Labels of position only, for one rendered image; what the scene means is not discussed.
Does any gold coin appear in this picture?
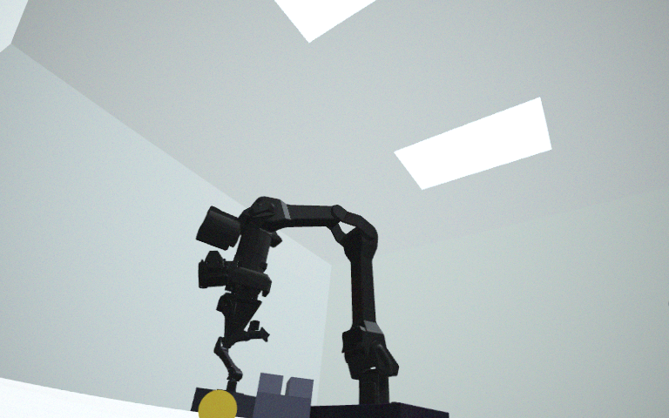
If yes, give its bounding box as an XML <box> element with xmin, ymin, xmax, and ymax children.
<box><xmin>198</xmin><ymin>390</ymin><xmax>237</xmax><ymax>418</ymax></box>

